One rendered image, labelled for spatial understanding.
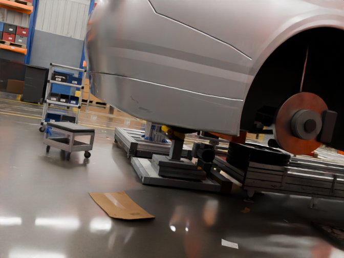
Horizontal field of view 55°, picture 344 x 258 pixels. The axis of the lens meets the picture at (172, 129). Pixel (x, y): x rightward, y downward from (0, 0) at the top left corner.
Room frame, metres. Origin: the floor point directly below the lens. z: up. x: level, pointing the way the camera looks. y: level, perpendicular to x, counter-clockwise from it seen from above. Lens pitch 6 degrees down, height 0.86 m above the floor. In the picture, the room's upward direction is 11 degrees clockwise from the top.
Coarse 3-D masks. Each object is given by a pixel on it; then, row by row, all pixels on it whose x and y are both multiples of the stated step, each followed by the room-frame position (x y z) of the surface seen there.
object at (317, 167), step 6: (216, 150) 3.90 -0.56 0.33; (222, 150) 3.95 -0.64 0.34; (222, 156) 3.92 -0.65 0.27; (294, 162) 4.21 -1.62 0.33; (300, 162) 4.27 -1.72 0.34; (312, 162) 4.31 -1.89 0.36; (318, 162) 4.34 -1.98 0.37; (324, 162) 4.32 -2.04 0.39; (306, 168) 4.26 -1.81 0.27; (312, 168) 4.29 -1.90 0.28; (318, 168) 4.31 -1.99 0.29; (324, 168) 4.35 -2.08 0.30; (330, 168) 4.37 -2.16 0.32; (336, 168) 4.39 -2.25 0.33
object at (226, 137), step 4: (244, 132) 3.37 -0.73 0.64; (220, 136) 3.59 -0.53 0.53; (224, 136) 3.50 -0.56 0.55; (228, 136) 3.41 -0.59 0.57; (232, 136) 3.33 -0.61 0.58; (236, 136) 3.35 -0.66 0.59; (240, 136) 3.36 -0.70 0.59; (244, 136) 3.37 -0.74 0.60; (228, 140) 3.39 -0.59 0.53; (232, 140) 3.34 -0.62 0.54; (236, 140) 3.35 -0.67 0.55; (240, 140) 3.36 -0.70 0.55; (244, 140) 3.37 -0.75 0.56
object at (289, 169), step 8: (248, 168) 3.12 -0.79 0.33; (256, 168) 3.15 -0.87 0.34; (272, 168) 3.19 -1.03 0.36; (280, 168) 3.22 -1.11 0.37; (288, 168) 3.23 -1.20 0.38; (296, 168) 3.28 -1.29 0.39; (272, 176) 3.20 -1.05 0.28; (280, 176) 3.22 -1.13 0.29; (288, 176) 3.26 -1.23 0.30; (296, 176) 3.27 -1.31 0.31; (304, 176) 3.30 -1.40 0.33; (312, 176) 3.33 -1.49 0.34; (328, 176) 3.38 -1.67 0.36; (336, 176) 3.40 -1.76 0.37; (328, 184) 3.39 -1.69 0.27; (336, 184) 3.41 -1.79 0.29
